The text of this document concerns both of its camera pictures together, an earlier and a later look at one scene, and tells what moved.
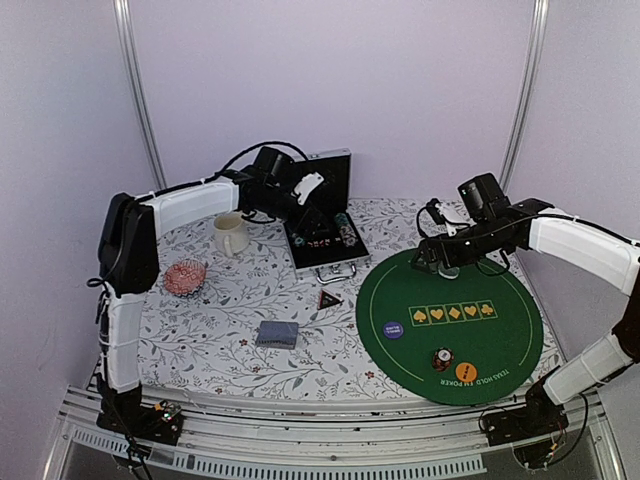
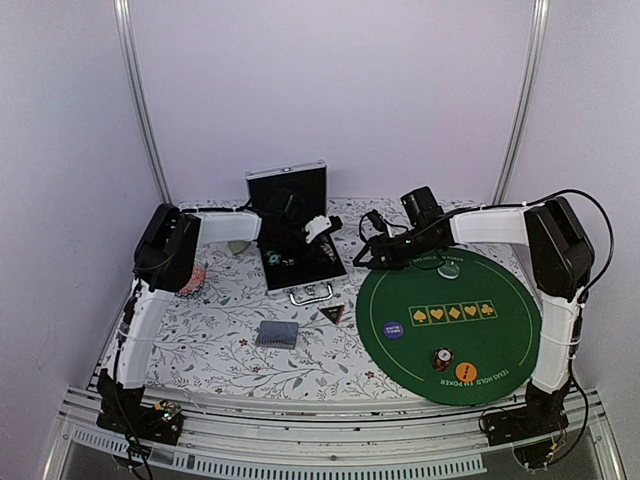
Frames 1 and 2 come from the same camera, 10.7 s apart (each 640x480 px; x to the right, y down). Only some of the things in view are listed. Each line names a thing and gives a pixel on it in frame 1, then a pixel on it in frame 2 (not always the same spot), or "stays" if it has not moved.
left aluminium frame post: x=137 y=85 stays
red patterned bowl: x=185 y=277 stays
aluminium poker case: x=325 y=238 to x=290 y=199
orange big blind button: x=466 y=372 stays
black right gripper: x=449 y=258 to x=377 y=262
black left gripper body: x=275 y=203 to x=285 y=238
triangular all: x=327 y=299 to x=334 y=312
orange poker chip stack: x=442 y=359 stays
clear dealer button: x=450 y=273 stays
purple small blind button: x=393 y=330 stays
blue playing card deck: x=277 y=334 stays
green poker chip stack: x=345 y=229 to x=329 y=250
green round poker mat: x=449 y=341 stays
